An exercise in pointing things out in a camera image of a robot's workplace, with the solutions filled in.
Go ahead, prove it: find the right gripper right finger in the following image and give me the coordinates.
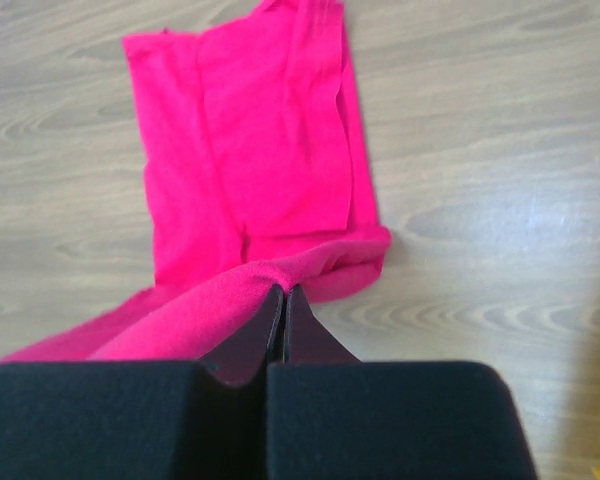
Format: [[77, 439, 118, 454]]
[[266, 287, 536, 479]]

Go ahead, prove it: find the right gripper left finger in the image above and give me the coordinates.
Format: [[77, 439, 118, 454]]
[[0, 287, 284, 479]]

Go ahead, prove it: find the magenta t shirt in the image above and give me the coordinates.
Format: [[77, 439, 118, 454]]
[[8, 1, 391, 363]]

